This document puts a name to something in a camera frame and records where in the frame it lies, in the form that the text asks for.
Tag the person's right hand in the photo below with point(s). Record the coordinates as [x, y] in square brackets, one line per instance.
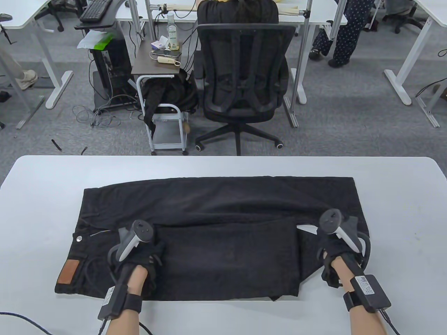
[328, 274]

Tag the person's left hand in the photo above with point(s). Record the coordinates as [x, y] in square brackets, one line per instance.
[155, 258]

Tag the black trousers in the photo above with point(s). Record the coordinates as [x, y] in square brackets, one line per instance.
[227, 209]

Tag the person's left forearm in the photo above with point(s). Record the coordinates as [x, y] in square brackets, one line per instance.
[122, 324]

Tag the person's right forearm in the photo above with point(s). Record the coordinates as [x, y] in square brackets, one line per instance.
[366, 321]

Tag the grey white hand controller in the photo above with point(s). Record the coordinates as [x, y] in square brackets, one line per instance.
[330, 220]
[141, 232]

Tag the black draped jacket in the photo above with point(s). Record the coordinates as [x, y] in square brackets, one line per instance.
[167, 92]

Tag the white cart with brown top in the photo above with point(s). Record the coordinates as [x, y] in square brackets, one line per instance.
[146, 62]

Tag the beige power strip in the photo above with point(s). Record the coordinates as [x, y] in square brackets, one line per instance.
[166, 60]

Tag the black computer tower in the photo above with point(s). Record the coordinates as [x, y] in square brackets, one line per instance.
[117, 62]

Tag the black phone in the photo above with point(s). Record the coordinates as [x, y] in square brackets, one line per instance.
[171, 53]

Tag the black mesh office chair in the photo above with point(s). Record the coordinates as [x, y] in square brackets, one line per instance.
[244, 69]

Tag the purple white small box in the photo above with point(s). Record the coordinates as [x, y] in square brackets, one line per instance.
[159, 44]

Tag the clear plastic bottle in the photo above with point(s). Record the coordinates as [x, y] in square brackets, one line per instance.
[172, 35]

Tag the green white plastic bag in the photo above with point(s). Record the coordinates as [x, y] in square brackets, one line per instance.
[94, 40]

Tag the black keyboard tray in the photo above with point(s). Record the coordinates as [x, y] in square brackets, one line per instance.
[104, 23]

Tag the white office desk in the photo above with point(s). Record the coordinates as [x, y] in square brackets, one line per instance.
[28, 14]
[290, 20]
[419, 42]

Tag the black keyboard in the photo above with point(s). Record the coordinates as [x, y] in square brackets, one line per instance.
[95, 10]

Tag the black swivel chair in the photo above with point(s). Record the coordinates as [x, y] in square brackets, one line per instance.
[407, 17]
[52, 10]

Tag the black computer mouse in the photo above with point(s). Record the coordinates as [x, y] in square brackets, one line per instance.
[5, 17]

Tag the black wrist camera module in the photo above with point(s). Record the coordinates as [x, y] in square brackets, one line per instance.
[370, 289]
[134, 303]

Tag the aluminium floor rail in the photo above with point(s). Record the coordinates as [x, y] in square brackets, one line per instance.
[427, 111]

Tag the aluminium frame post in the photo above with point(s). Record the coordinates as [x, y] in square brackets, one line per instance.
[303, 52]
[150, 21]
[134, 17]

